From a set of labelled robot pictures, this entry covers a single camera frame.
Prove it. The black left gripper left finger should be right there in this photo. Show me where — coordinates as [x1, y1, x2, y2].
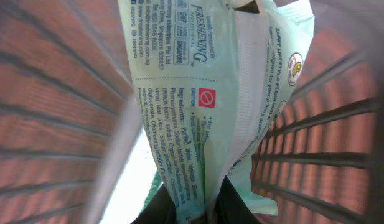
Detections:
[131, 185, 177, 224]

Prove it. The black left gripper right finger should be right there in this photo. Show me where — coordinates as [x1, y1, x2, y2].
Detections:
[215, 177, 261, 224]

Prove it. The mint green wipes pack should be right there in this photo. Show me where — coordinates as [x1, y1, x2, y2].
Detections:
[118, 0, 314, 223]

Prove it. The green white package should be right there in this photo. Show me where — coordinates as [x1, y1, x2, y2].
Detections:
[139, 171, 163, 213]

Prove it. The grey plastic shopping basket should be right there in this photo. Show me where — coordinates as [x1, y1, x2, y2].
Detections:
[0, 0, 384, 223]

